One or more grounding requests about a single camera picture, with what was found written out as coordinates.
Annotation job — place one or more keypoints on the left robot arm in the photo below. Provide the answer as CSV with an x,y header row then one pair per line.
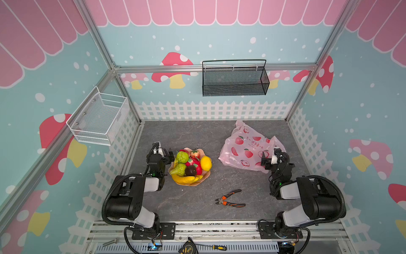
x,y
123,204

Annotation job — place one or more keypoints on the black tape measure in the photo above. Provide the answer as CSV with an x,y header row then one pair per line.
x,y
189,247

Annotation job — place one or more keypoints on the red dragon fruit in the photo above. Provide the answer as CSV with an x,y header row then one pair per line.
x,y
196,163

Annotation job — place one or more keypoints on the pink fruit plate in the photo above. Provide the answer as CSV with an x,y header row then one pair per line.
x,y
205,174

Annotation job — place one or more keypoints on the pink plastic bag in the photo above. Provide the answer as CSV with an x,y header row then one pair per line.
x,y
245,147

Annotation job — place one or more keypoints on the yellow banana bunch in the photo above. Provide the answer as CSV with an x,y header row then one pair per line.
x,y
186,180

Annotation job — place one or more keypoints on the white wire wall basket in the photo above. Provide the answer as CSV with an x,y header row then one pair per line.
x,y
99,118

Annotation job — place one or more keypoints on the yellow black screwdriver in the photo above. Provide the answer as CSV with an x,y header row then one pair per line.
x,y
214,247

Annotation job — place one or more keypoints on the black mesh wall basket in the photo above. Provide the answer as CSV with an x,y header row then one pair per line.
x,y
241,77

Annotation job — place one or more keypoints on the yellow lemon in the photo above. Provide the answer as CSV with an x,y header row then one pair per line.
x,y
206,163

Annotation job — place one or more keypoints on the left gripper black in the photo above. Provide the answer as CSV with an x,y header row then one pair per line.
x,y
164,154

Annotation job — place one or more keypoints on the red strawberry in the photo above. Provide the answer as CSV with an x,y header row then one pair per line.
x,y
195,154

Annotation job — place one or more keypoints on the green pear-shaped chayote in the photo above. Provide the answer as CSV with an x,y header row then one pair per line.
x,y
179,170

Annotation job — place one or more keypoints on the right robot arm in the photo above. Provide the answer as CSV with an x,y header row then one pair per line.
x,y
321,200

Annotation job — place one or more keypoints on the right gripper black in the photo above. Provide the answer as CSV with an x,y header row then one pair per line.
x,y
276,157

